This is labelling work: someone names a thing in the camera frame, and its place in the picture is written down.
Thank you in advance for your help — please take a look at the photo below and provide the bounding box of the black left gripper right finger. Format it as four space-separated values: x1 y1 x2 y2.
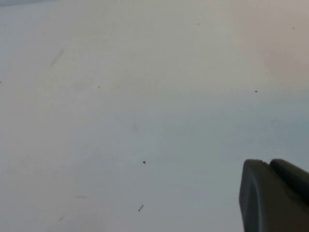
269 158 309 199

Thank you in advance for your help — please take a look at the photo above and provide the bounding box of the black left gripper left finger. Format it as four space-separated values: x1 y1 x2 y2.
239 159 309 232

